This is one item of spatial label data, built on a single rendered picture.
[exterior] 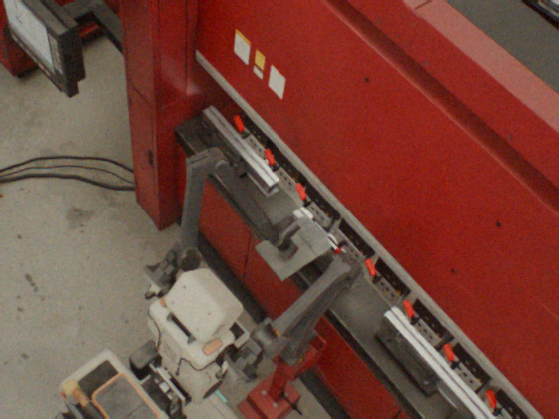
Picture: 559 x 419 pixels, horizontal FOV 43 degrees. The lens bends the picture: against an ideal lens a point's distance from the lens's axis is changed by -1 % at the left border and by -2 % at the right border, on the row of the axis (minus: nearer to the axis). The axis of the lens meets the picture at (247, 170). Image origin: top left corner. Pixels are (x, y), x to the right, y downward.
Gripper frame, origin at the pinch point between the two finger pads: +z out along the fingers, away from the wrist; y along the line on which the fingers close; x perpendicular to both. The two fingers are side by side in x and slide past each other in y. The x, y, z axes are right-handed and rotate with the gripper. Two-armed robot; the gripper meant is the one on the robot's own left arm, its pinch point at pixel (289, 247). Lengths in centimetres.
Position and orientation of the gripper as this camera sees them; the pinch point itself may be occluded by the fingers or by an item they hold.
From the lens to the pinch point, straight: 286.8
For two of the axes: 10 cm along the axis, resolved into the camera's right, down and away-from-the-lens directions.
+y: -6.0, -6.8, 4.1
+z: 3.2, 2.7, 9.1
